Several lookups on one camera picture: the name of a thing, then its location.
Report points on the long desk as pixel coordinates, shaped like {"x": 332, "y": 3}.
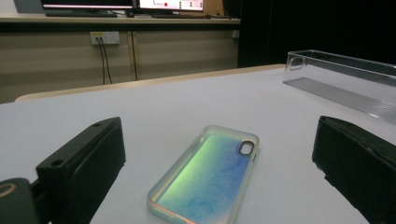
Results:
{"x": 93, "y": 21}

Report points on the black keyboard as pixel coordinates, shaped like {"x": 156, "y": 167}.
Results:
{"x": 77, "y": 13}
{"x": 180, "y": 15}

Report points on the clear plastic container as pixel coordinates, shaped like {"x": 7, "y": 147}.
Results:
{"x": 342, "y": 90}

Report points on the iridescent phone case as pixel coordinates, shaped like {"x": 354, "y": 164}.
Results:
{"x": 205, "y": 177}

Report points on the computer monitor with white screen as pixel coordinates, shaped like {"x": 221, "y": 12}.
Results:
{"x": 174, "y": 4}

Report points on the wooden table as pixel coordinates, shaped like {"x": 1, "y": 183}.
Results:
{"x": 124, "y": 85}

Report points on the black curtain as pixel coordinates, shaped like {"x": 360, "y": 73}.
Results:
{"x": 311, "y": 28}

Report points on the white wall socket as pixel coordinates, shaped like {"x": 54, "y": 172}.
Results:
{"x": 109, "y": 37}

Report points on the white table cover sheet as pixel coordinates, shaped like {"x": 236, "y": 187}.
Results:
{"x": 186, "y": 105}

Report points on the wide computer monitor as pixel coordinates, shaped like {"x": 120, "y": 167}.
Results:
{"x": 87, "y": 3}

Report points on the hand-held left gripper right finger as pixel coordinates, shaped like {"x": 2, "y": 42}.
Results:
{"x": 358, "y": 161}

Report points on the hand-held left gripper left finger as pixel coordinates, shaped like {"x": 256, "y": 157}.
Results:
{"x": 84, "y": 168}

